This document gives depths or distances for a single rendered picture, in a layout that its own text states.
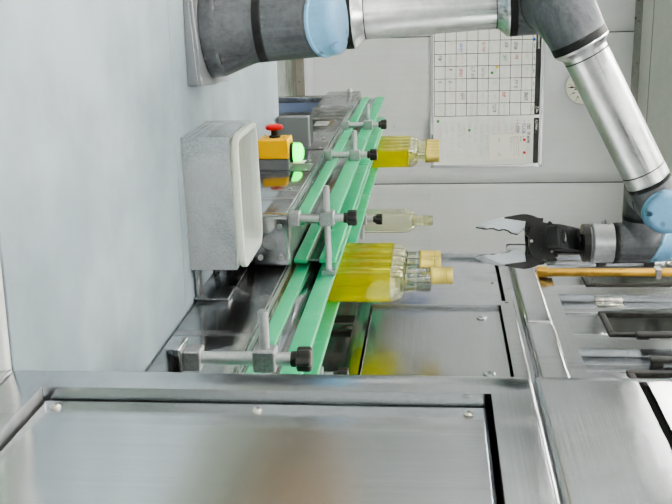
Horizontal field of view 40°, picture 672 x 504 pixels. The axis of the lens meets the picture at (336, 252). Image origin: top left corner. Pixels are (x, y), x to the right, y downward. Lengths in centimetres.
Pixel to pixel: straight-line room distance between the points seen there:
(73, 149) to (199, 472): 47
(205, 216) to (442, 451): 85
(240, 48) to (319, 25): 14
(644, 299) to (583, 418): 146
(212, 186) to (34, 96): 56
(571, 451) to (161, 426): 34
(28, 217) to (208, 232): 59
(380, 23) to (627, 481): 114
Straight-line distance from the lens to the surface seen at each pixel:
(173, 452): 77
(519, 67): 765
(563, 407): 80
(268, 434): 78
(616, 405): 82
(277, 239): 170
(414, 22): 169
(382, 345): 183
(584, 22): 158
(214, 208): 151
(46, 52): 103
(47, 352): 102
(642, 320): 213
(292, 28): 155
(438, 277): 181
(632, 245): 180
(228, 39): 156
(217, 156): 149
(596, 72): 159
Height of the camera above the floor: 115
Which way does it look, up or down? 6 degrees down
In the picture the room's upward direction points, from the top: 90 degrees clockwise
